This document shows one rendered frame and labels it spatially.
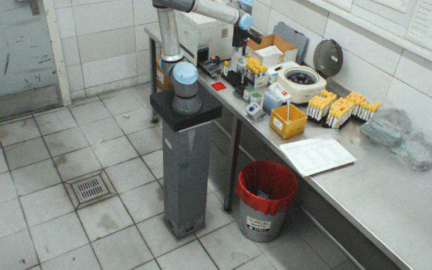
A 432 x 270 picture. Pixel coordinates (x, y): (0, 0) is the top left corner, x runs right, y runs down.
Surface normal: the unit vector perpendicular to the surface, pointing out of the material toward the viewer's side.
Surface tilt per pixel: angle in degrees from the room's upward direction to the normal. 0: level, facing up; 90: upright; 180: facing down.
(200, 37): 90
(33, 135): 0
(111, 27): 90
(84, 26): 90
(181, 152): 90
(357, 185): 0
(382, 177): 0
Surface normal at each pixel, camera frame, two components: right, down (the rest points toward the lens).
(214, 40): 0.53, 0.54
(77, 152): 0.06, -0.80
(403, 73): -0.85, 0.28
